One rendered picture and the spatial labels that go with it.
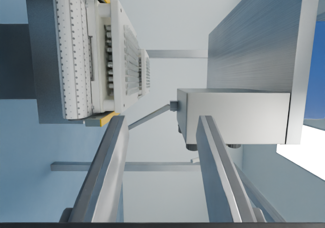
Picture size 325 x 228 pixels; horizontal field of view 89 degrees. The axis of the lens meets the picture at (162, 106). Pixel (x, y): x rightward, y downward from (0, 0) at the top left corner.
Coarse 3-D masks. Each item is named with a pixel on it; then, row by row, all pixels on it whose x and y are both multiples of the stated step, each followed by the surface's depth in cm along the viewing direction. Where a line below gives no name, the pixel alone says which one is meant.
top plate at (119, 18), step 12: (120, 12) 36; (120, 24) 36; (120, 36) 36; (120, 48) 37; (120, 60) 37; (120, 72) 37; (120, 84) 38; (120, 96) 38; (132, 96) 51; (120, 108) 38
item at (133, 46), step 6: (132, 42) 45; (132, 48) 45; (132, 54) 45; (108, 60) 42; (126, 60) 42; (132, 60) 45; (132, 66) 45; (132, 72) 45; (132, 78) 46; (132, 84) 46
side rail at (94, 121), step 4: (140, 96) 96; (104, 112) 42; (108, 112) 42; (92, 116) 37; (96, 116) 37; (100, 116) 37; (88, 120) 34; (92, 120) 34; (96, 120) 34; (88, 124) 34; (92, 124) 34; (96, 124) 34
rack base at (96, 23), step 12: (96, 0) 35; (96, 12) 35; (96, 24) 36; (108, 24) 42; (96, 36) 36; (96, 48) 36; (96, 60) 37; (96, 72) 37; (96, 84) 38; (96, 96) 38; (108, 96) 42; (96, 108) 38
